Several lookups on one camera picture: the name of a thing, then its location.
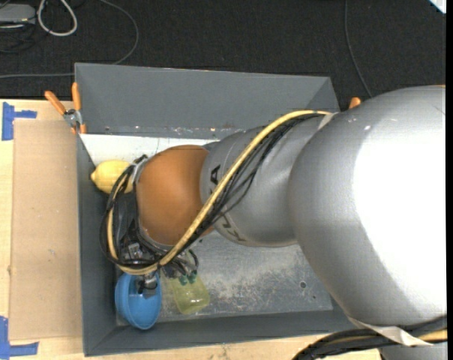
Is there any yellow lemon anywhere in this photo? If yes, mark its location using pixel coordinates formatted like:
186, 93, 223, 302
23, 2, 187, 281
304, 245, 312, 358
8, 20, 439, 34
90, 159, 136, 195

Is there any blue bowl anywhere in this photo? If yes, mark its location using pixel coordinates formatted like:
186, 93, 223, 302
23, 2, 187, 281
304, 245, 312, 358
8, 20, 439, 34
114, 271, 163, 331

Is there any grey metal bin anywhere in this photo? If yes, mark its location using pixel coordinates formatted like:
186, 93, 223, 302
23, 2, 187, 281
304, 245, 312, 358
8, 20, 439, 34
73, 62, 359, 357

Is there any clear plastic bottle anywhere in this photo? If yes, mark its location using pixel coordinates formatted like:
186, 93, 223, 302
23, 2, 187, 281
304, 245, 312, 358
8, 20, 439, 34
161, 271, 212, 316

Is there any brown cardboard board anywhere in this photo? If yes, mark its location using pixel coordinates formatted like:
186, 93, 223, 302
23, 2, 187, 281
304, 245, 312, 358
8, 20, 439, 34
7, 118, 86, 341

